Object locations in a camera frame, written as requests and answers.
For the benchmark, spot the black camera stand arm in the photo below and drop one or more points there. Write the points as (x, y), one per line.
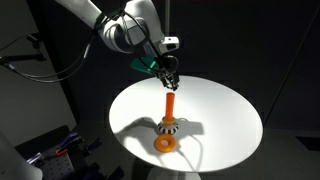
(23, 55)

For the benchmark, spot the white table pedestal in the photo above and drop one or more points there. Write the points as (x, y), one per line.
(173, 175)

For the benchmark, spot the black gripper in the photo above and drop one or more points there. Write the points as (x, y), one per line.
(166, 66)

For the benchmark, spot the orange stake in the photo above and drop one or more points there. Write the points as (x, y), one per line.
(169, 106)

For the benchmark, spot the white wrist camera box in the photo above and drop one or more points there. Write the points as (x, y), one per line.
(170, 42)

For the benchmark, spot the white rounded machine cover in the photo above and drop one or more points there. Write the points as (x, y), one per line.
(16, 163)

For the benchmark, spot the teal green plastic part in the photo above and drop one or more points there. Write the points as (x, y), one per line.
(141, 66)

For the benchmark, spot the thin metal pole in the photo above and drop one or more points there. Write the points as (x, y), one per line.
(168, 18)

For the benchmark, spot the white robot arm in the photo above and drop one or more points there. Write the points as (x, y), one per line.
(120, 26)

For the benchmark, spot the grey perforated board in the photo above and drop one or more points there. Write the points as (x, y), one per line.
(56, 165)

